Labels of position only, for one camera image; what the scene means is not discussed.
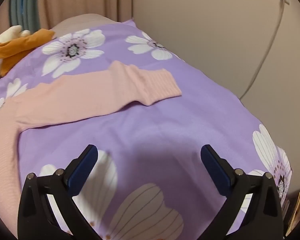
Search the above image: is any pink pillow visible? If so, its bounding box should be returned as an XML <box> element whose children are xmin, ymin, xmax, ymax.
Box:
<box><xmin>52</xmin><ymin>14</ymin><xmax>116</xmax><ymax>36</ymax></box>

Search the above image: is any white orange goose plush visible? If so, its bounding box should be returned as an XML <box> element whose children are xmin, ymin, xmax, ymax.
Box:
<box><xmin>0</xmin><ymin>25</ymin><xmax>55</xmax><ymax>78</ymax></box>

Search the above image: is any purple floral bed sheet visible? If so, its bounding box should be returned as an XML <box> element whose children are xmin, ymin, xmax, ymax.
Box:
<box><xmin>0</xmin><ymin>22</ymin><xmax>292</xmax><ymax>239</ymax></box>

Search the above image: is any pink ribbed sweater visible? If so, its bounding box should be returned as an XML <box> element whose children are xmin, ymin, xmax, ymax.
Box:
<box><xmin>0</xmin><ymin>61</ymin><xmax>181</xmax><ymax>235</ymax></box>

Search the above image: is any white wall cable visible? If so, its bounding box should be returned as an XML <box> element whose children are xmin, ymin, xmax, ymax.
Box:
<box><xmin>239</xmin><ymin>0</ymin><xmax>287</xmax><ymax>100</ymax></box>

